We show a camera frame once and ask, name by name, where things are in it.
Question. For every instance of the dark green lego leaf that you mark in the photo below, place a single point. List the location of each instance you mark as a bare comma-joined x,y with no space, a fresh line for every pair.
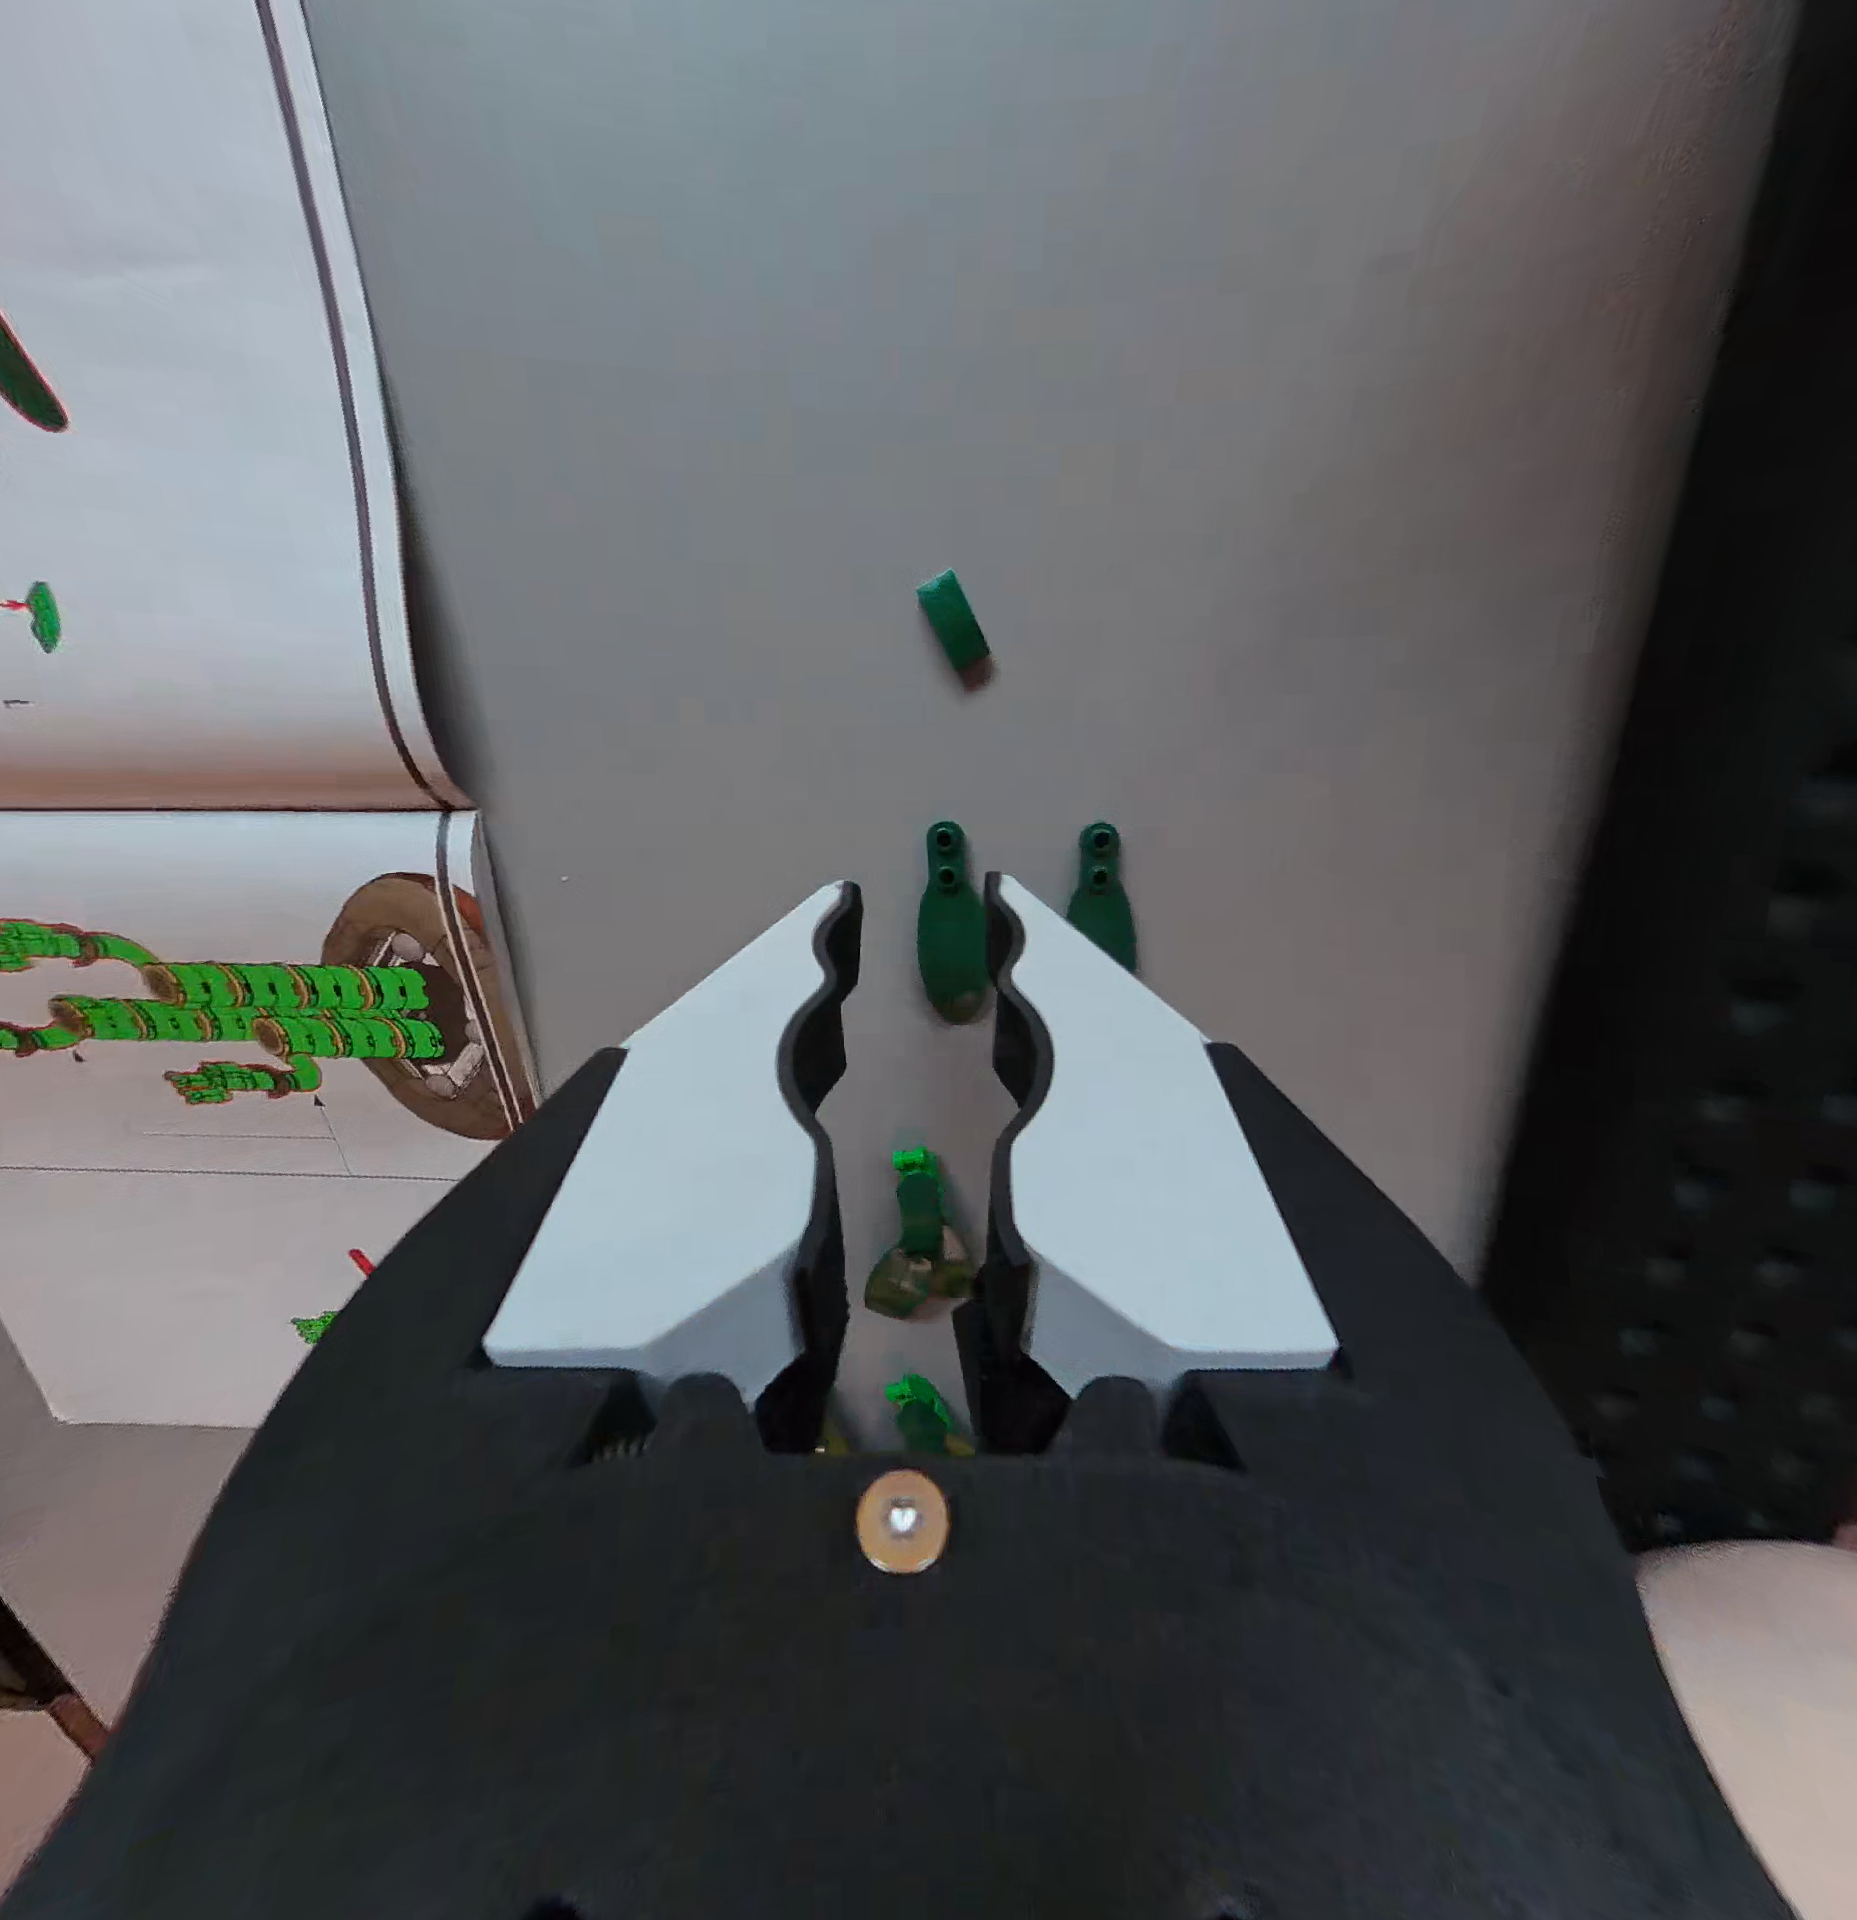
1104,909
951,937

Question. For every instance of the black perforated panel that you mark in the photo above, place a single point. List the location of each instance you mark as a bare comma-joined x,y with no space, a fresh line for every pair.
1738,1049

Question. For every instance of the person's leg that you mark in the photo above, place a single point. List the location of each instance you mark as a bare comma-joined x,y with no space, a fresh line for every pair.
1769,1727

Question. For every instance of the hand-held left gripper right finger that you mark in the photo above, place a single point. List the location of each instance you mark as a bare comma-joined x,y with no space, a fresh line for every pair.
1153,1201

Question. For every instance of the bright green lego clip piece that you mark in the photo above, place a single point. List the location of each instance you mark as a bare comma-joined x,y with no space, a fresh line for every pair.
917,1407

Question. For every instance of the dark green lego slope brick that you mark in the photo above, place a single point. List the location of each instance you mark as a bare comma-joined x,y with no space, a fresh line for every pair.
954,624

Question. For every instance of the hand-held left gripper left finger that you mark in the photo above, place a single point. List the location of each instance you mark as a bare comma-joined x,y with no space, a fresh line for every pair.
673,1201

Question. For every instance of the green and tan lego sprout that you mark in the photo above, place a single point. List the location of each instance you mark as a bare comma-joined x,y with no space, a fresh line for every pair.
917,1207

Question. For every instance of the lego instruction booklet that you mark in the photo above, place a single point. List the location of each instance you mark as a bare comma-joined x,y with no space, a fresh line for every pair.
163,600

